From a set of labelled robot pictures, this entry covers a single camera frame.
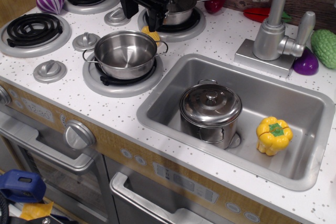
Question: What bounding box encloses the yellow toy corn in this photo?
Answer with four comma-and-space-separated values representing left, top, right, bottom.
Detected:
141, 26, 160, 47

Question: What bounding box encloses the silver stove knob back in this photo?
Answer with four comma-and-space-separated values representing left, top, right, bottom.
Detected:
104, 7, 130, 27

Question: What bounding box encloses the silver stove knob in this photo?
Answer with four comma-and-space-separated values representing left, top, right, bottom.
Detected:
104, 7, 130, 27
72, 32, 100, 52
33, 60, 67, 83

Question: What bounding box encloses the silver stove knob middle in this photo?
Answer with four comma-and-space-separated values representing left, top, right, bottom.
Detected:
72, 32, 100, 52

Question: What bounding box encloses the front right burner under pan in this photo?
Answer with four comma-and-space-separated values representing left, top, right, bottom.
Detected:
82, 56, 163, 98

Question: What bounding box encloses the silver stove knob front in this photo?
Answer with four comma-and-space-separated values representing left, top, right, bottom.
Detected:
33, 60, 67, 83

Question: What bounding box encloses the back right burner under saucepan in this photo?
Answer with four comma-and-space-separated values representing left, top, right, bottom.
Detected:
137, 6, 207, 43

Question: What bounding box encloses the steel saucepan with lid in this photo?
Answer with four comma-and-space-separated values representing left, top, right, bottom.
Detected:
163, 0, 214, 26

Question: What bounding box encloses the red toy apple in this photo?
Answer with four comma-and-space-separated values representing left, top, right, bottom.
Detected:
204, 0, 226, 14

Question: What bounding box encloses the purple striped toy onion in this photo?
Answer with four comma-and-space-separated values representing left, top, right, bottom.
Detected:
36, 0, 65, 15

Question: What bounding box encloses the front left black burner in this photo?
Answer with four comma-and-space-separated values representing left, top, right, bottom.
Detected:
1, 13, 71, 58

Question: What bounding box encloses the red toy chili pepper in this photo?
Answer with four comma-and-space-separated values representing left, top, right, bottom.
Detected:
243, 7, 292, 23

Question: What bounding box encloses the tall steel pot with lid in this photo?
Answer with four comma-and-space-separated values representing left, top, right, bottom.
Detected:
179, 79, 243, 149

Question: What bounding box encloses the silver toy faucet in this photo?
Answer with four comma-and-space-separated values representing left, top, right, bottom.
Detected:
234, 0, 316, 78

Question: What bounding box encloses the silver oven dial knob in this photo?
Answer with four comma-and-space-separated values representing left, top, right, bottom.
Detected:
63, 120, 96, 150

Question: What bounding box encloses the silver small knob left edge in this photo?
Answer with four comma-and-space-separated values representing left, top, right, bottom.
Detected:
0, 86, 12, 105

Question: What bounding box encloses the purple toy eggplant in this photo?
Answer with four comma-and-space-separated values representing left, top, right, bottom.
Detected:
293, 47, 319, 76

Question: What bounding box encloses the yellow toy bell pepper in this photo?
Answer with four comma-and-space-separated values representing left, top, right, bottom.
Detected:
256, 116, 293, 156

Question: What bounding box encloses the green toy bitter gourd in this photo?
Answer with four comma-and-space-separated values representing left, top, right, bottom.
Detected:
311, 29, 335, 69

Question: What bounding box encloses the blue clamp tool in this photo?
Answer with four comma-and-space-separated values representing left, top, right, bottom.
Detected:
1, 169, 46, 203

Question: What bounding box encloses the yellow tape piece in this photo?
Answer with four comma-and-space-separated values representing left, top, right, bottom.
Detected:
19, 202, 54, 221

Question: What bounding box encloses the open steel pan with handles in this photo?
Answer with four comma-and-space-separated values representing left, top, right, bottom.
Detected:
82, 30, 169, 80

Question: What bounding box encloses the silver oven door handle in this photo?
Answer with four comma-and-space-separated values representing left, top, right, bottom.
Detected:
1, 112, 95, 174

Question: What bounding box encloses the silver dishwasher door handle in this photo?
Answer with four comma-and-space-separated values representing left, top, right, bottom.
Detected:
110, 172, 212, 223

